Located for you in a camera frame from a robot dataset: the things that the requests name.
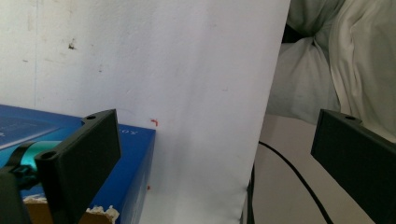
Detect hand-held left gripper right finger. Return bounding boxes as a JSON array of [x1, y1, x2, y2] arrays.
[[310, 108, 396, 224]]

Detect pale green curtain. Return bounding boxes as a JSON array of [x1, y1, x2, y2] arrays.
[[266, 0, 396, 144]]

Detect white table cover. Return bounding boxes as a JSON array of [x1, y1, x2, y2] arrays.
[[0, 0, 292, 224]]

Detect blue cardboard box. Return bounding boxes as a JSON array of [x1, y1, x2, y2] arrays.
[[0, 104, 157, 224]]

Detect black cable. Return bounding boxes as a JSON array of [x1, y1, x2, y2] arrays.
[[246, 140, 334, 224]]

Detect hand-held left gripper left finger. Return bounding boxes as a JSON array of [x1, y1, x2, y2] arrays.
[[34, 108, 122, 224]]

